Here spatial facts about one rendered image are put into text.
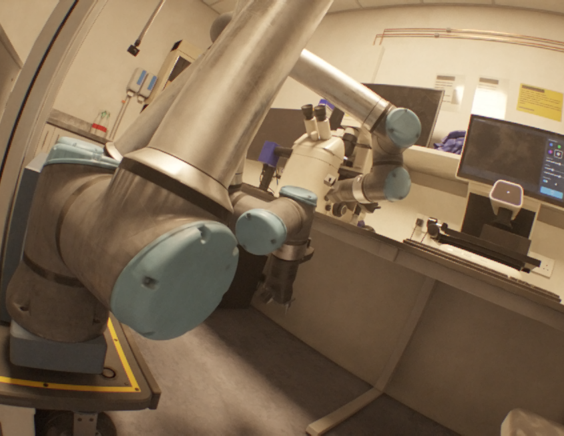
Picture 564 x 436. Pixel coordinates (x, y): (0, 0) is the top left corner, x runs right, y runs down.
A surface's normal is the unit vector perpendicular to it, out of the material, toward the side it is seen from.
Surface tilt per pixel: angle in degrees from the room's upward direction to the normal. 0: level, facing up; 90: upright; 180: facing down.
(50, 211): 87
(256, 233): 114
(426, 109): 86
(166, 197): 83
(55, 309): 70
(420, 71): 90
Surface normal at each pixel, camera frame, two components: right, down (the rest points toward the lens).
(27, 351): 0.63, 0.26
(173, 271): 0.82, 0.42
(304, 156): -0.62, -0.22
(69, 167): 0.18, 0.10
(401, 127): -0.02, 0.04
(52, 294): 0.51, -0.15
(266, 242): -0.41, 0.30
